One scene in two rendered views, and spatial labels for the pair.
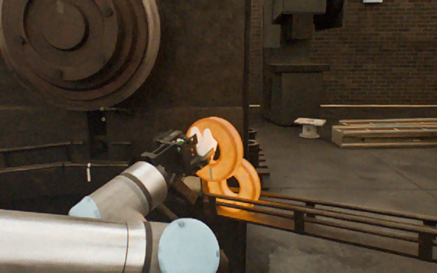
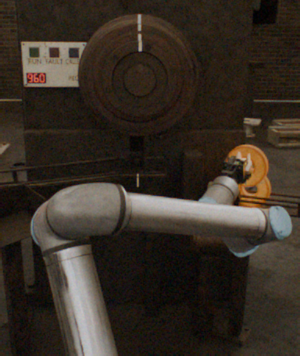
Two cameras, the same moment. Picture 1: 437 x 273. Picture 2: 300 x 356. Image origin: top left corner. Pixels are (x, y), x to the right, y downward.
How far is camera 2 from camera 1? 81 cm
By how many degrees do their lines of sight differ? 7
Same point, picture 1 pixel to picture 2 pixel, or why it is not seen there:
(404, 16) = not seen: outside the picture
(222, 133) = (256, 155)
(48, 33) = (129, 85)
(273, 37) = not seen: hidden behind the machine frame
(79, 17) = (152, 75)
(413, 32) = not seen: outside the picture
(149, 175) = (232, 184)
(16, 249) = (225, 218)
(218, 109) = (228, 132)
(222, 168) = (255, 178)
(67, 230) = (237, 211)
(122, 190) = (223, 193)
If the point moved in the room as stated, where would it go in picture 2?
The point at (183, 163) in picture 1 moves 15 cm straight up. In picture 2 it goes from (241, 176) to (245, 133)
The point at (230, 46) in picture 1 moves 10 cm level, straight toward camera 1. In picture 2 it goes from (237, 85) to (243, 88)
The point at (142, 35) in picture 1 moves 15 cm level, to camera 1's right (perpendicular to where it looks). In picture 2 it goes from (187, 83) to (224, 83)
